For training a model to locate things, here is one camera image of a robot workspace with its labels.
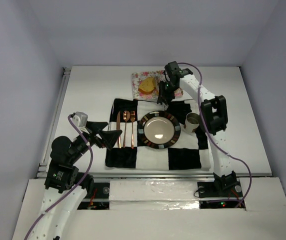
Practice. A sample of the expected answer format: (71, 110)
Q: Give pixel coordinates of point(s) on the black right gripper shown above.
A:
(166, 88)

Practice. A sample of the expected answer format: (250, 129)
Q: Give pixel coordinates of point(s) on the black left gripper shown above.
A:
(94, 137)

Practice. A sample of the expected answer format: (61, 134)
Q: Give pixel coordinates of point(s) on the silver metal tongs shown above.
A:
(165, 93)

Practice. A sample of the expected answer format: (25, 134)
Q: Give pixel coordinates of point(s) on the bread slice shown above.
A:
(147, 86)

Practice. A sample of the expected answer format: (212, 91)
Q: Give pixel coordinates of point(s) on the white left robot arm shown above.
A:
(65, 185)

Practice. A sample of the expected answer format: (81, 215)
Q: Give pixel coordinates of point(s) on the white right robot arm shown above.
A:
(214, 118)

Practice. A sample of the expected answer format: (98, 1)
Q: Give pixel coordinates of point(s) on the copper knife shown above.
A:
(118, 127)

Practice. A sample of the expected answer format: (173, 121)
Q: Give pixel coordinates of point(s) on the copper spoon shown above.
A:
(126, 117)

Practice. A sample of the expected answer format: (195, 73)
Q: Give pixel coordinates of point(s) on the floral rectangular tray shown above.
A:
(138, 77)

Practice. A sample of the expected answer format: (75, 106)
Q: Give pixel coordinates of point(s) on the copper fork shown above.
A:
(132, 119)

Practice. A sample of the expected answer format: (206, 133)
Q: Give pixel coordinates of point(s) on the striped rim ceramic plate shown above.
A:
(158, 130)

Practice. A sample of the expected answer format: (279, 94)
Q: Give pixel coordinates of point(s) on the metal cup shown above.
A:
(192, 122)

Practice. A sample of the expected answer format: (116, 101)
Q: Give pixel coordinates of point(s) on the black white checkered placemat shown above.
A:
(190, 152)

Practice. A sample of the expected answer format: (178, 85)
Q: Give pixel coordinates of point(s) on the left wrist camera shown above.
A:
(80, 119)

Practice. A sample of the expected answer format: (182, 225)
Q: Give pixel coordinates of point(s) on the aluminium rail frame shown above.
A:
(92, 90)

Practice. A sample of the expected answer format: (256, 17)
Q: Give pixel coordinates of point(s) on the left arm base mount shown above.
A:
(97, 197)

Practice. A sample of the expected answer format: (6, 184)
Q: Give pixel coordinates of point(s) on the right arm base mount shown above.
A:
(222, 193)

